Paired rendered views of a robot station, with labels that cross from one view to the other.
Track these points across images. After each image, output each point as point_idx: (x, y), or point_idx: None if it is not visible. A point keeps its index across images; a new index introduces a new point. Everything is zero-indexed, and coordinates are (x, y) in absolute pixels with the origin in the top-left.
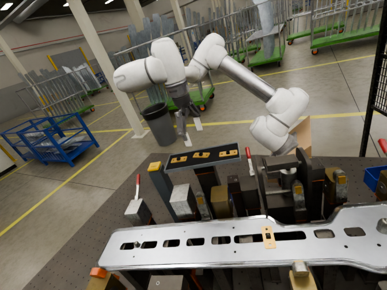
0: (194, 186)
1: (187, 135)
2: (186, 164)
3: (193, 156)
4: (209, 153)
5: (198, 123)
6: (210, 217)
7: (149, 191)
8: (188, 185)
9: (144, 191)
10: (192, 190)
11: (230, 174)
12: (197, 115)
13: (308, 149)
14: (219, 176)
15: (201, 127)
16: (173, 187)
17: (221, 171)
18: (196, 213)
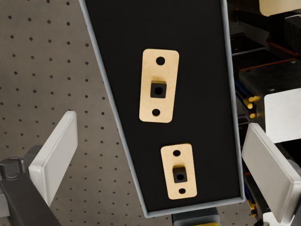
0: (76, 120)
1: (295, 171)
2: (212, 133)
3: (168, 120)
4: (147, 48)
5: (62, 151)
6: (297, 14)
7: (107, 215)
8: (275, 95)
9: (110, 223)
10: (257, 84)
11: (17, 34)
12: (27, 183)
13: None
14: (30, 63)
15: (66, 120)
16: (274, 142)
17: (9, 62)
18: (265, 63)
